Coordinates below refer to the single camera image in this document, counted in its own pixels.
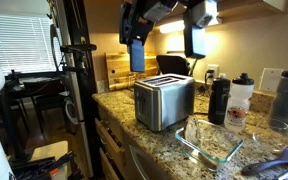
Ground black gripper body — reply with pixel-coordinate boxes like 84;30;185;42
176;0;199;9

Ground stainless steel two-slot toaster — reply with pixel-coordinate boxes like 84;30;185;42
133;73;196;133

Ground brown crusted bread slice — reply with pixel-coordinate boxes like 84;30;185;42
183;115;204;147

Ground square glass bowl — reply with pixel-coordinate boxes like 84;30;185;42
174;118;245;173

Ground clear drinking glass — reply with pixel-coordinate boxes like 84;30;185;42
252;117;288;152

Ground wooden cutting board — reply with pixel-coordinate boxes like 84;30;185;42
104;51;159;92

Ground under-cabinet light strip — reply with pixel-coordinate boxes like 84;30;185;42
159;17;224;35

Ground wooden upper cabinet with light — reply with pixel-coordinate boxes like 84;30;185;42
157;0;288;26

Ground black sports bottle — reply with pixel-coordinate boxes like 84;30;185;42
207;73;232;126

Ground black stand pole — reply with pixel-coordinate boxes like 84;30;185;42
49;0;100;178

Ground white logo bottle black cap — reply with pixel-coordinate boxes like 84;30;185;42
223;72;255;134

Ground wooden counter drawers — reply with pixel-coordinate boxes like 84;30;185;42
94;105;172;180

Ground dark dining chair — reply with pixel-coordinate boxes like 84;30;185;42
31;89;72;135

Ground dark dining table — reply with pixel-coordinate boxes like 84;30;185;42
4;70;72;101

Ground grey translucent sports bottle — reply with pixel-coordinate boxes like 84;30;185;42
268;64;288;132

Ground white window blinds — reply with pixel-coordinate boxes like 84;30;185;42
0;13;64;75

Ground white box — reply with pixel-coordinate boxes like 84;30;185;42
29;140;70;180

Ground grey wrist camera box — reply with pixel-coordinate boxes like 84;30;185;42
143;0;218;28

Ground black appliance power cord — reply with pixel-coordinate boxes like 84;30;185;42
202;68;216;116

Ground white wall power outlet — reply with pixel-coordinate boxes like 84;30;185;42
206;63;221;85

